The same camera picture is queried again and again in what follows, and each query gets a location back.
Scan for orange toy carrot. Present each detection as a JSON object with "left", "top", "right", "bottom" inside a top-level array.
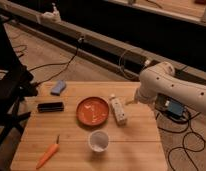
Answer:
[{"left": 36, "top": 136, "right": 59, "bottom": 169}]

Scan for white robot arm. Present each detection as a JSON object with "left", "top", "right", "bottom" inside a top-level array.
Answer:
[{"left": 134, "top": 62, "right": 206, "bottom": 114}]

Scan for orange ceramic bowl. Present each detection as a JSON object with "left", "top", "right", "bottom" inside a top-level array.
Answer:
[{"left": 76, "top": 97, "right": 109, "bottom": 126}]

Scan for black cable bundle right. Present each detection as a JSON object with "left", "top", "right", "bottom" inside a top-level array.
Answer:
[{"left": 155, "top": 108, "right": 206, "bottom": 171}]

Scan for blue electronic box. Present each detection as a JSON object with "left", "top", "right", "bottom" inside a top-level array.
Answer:
[{"left": 165, "top": 100, "right": 184, "bottom": 117}]

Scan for blue sponge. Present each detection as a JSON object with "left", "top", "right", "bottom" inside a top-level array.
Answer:
[{"left": 51, "top": 80, "right": 66, "bottom": 96}]

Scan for black floor cable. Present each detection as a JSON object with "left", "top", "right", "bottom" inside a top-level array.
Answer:
[{"left": 28, "top": 36, "right": 85, "bottom": 87}]

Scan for grey metal rail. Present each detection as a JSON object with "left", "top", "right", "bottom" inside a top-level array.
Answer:
[{"left": 0, "top": 0, "right": 206, "bottom": 85}]

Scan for white plastic cup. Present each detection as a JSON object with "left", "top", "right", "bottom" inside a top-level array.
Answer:
[{"left": 88, "top": 130, "right": 109, "bottom": 153}]

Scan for black rectangular case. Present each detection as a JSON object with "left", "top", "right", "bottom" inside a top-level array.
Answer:
[{"left": 37, "top": 102, "right": 64, "bottom": 113}]

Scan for black chair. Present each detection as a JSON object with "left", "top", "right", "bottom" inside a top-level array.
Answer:
[{"left": 0, "top": 17, "right": 38, "bottom": 146}]

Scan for white object on rail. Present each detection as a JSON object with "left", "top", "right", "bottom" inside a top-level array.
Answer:
[{"left": 42, "top": 3, "right": 61, "bottom": 22}]

